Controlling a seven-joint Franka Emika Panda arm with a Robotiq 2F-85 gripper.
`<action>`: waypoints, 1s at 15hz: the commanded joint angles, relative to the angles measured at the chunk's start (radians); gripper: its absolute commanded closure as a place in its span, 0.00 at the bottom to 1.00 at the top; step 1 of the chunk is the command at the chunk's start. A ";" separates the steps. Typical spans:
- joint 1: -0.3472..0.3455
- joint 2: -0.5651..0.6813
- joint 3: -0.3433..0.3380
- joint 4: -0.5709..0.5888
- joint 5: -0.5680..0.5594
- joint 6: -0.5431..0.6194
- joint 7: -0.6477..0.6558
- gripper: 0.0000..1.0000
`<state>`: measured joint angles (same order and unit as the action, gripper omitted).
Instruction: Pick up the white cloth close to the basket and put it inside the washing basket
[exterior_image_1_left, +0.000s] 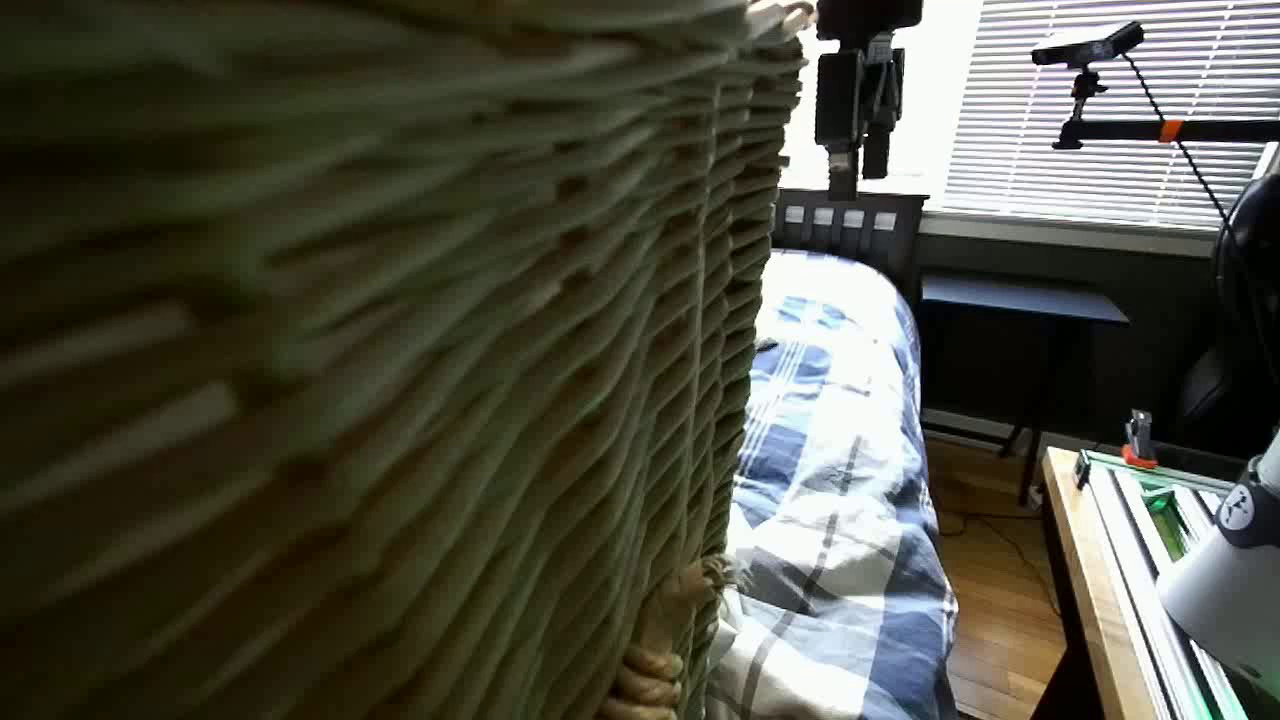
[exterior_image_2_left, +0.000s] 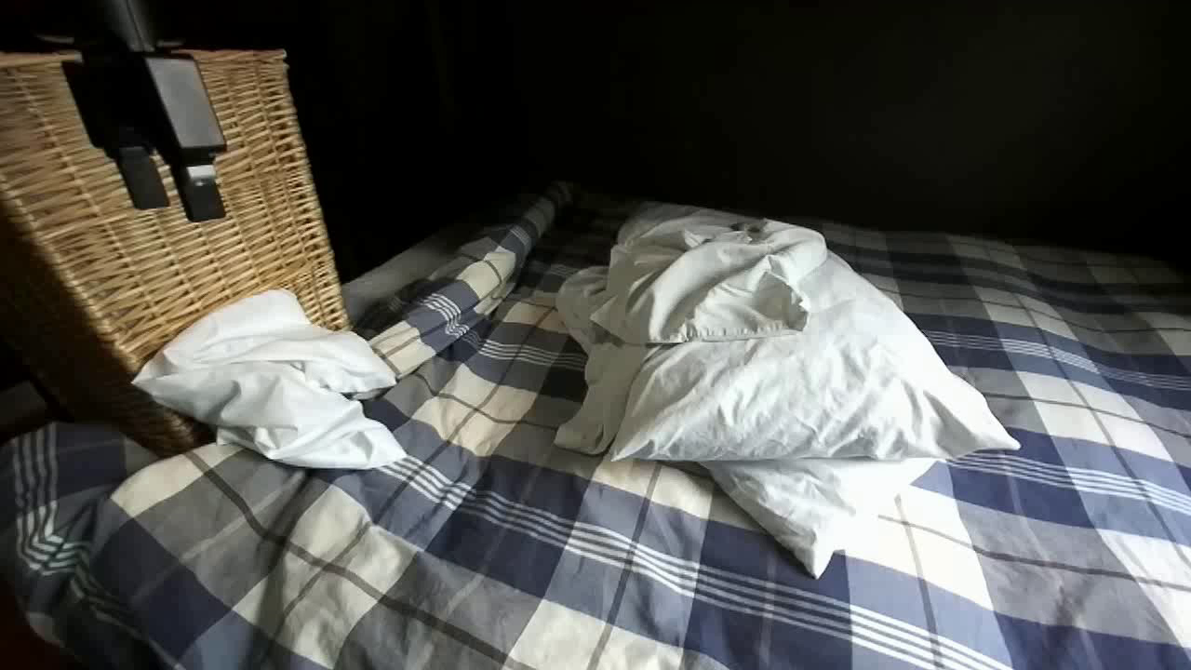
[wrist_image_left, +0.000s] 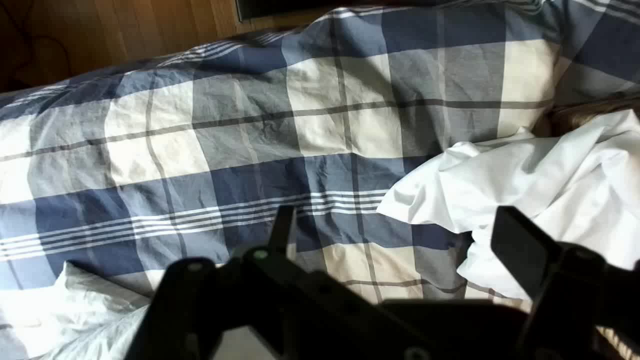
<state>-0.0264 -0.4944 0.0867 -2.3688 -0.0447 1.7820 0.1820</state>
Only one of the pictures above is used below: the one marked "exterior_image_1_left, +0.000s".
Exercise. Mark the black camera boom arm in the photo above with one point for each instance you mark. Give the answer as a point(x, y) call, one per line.
point(1077, 130)

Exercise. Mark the dark wooden bed headboard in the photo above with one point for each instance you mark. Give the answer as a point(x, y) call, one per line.
point(873, 224)

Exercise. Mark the black office chair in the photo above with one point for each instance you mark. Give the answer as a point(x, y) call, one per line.
point(1233, 386)

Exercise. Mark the black camera on mount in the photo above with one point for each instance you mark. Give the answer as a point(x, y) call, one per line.
point(1087, 45)

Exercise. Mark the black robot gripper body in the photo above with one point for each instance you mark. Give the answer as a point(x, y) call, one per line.
point(860, 84)

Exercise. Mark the small red grey clamp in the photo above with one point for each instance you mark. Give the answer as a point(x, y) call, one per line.
point(1137, 442)

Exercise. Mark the green white board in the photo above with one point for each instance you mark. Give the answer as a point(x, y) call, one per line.
point(1172, 510)

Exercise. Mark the woven wicker washing basket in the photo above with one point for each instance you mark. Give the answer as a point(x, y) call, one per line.
point(377, 356)

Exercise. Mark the white window blinds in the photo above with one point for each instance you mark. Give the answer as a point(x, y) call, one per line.
point(1199, 62)

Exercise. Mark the light wooden desk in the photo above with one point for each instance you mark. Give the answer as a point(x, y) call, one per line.
point(1092, 553)

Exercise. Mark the dark blue side table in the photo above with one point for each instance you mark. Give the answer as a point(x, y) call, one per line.
point(1070, 314)

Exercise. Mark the blue white plaid bedsheet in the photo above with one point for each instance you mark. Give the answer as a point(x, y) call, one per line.
point(836, 603)

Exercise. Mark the white desk lamp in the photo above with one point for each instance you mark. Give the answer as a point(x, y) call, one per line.
point(1227, 589)

